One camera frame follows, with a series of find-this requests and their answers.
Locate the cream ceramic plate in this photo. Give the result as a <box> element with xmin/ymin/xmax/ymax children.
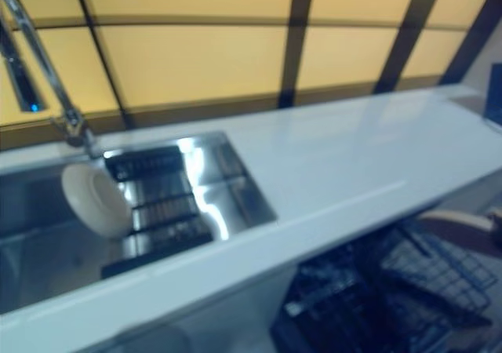
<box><xmin>417</xmin><ymin>209</ymin><xmax>502</xmax><ymax>258</ymax></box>
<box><xmin>61</xmin><ymin>163</ymin><xmax>131</xmax><ymax>238</ymax></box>

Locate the chrome gooseneck faucet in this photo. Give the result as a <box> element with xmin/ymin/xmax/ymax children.
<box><xmin>0</xmin><ymin>0</ymin><xmax>100</xmax><ymax>160</ymax></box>

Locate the glossy white cabinet front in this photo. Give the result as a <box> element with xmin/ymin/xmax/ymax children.
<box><xmin>78</xmin><ymin>268</ymin><xmax>299</xmax><ymax>353</ymax></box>

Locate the wire dishwasher rack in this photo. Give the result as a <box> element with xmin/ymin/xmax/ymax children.
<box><xmin>270</xmin><ymin>219</ymin><xmax>502</xmax><ymax>353</ymax></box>

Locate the stainless steel sink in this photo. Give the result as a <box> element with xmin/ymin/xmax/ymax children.
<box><xmin>0</xmin><ymin>131</ymin><xmax>280</xmax><ymax>315</ymax></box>

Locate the black steel sink drying rack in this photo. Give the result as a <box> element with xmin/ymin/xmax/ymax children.
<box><xmin>100</xmin><ymin>145</ymin><xmax>213</xmax><ymax>280</ymax></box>

